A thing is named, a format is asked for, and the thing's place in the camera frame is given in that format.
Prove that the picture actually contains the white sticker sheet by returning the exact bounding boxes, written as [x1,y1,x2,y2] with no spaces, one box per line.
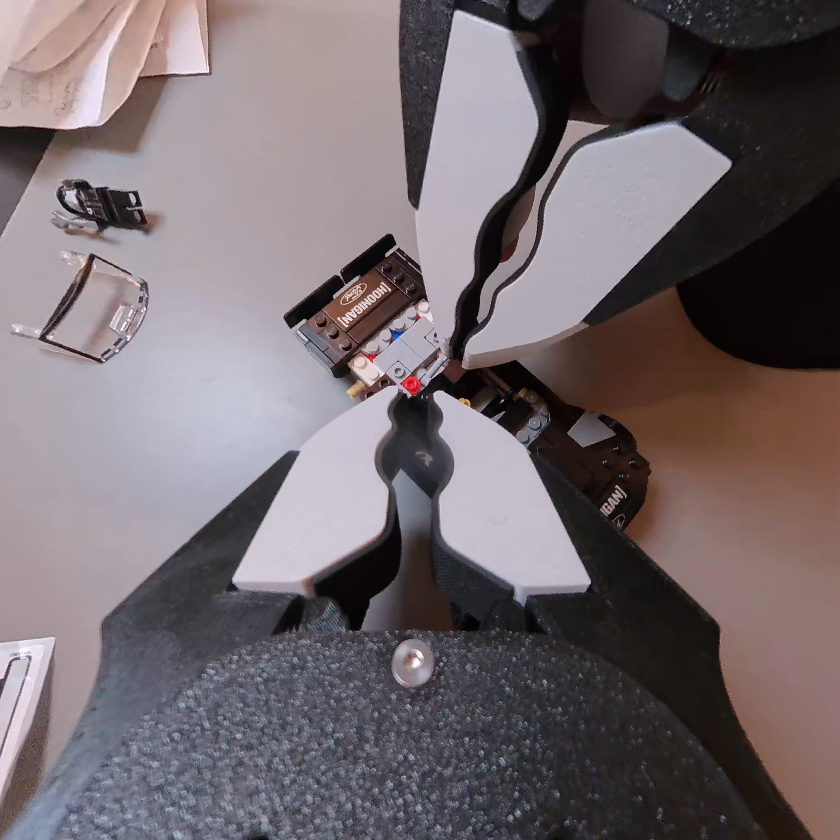
[0,636,57,778]

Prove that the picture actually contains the black mesh pad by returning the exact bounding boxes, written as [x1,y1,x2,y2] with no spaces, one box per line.
[675,184,840,371]

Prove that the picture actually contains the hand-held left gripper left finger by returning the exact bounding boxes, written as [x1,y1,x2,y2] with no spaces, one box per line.
[231,393,403,595]

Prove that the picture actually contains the small black lego piece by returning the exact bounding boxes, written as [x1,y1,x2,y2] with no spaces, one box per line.
[54,176,149,236]

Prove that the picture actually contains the clear lego windshield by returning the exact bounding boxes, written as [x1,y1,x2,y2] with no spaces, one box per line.
[10,248,153,367]

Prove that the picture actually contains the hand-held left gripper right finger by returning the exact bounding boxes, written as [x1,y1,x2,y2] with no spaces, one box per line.
[431,392,593,603]

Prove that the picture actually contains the black lego car model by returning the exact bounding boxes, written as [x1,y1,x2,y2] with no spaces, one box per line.
[285,233,655,534]

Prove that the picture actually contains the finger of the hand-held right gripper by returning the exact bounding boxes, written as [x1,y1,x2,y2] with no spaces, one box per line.
[455,117,735,372]
[413,8,552,353]

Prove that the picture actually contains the white paper bags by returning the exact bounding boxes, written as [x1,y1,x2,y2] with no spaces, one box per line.
[0,0,212,131]

